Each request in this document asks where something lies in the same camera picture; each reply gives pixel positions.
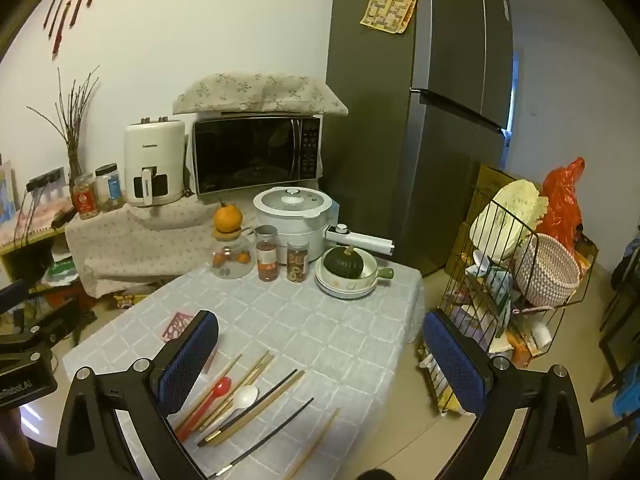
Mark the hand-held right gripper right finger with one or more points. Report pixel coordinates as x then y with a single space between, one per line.
457 365

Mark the white air fryer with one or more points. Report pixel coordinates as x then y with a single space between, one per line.
155 150

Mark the orange plastic bag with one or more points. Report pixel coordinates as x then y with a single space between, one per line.
562 200

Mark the white plastic spoon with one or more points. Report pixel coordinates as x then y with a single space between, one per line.
245 397

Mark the cardboard box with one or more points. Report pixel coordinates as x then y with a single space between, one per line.
487 180

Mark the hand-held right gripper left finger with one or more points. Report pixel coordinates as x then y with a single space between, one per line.
192 360

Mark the pink coaster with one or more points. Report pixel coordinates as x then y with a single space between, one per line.
175 327

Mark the grey refrigerator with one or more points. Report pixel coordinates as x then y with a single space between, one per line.
375 110

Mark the red plastic spoon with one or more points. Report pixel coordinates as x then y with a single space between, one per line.
221 387

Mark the woven basket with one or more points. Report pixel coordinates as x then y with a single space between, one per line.
550 270

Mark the white electric cooking pot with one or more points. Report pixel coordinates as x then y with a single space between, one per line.
292 220

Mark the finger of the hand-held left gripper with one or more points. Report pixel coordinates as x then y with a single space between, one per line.
12 291
47 322

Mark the yellow printed paper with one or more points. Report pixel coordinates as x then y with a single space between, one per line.
390 10

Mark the floral microwave cover cloth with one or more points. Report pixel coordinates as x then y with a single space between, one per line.
260 91

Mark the dried slices jar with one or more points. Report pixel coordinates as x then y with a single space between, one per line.
297 265

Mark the red spice jar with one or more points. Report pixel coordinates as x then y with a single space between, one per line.
266 257

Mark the dark green squash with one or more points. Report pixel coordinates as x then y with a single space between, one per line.
342 262

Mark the black microwave oven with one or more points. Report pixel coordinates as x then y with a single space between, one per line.
240 155

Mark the green packet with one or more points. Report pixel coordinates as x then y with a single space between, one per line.
62 267

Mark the dried twigs in vase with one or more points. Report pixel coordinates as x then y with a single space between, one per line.
72 130

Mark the grey checked tablecloth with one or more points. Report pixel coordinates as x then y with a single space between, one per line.
310 330

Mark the yellow shelf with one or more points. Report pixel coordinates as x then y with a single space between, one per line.
30 240

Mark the black power strip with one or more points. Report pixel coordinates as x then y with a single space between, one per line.
47 177

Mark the blue label glass jar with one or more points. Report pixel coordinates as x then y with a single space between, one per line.
110 187

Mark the colourful picture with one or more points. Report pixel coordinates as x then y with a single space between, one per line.
5 190

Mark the glass jar with small oranges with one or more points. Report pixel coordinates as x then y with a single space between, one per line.
231 260

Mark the large orange fruit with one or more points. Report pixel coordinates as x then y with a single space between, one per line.
228 219

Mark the red label glass jar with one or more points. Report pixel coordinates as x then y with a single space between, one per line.
85 200

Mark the napa cabbage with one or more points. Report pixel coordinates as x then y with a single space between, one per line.
520 195

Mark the floral cabinet cloth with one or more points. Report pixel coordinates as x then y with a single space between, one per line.
140 245

